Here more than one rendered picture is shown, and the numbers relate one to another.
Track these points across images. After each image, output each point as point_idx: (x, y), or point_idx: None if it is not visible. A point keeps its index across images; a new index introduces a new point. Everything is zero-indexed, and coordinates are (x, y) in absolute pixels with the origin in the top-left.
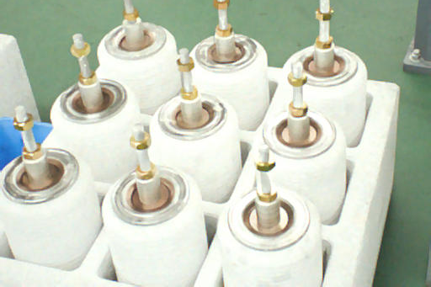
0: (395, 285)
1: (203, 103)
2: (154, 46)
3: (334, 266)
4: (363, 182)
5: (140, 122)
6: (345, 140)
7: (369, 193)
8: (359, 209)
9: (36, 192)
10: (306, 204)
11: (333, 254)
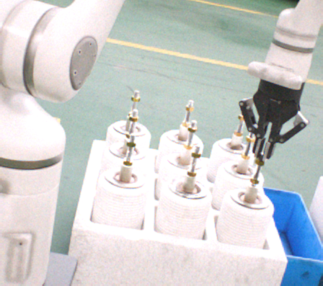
0: None
1: (183, 164)
2: (234, 193)
3: (98, 157)
4: (90, 181)
5: (216, 183)
6: (104, 153)
7: (86, 177)
8: (90, 172)
9: (230, 141)
10: (115, 129)
11: (99, 160)
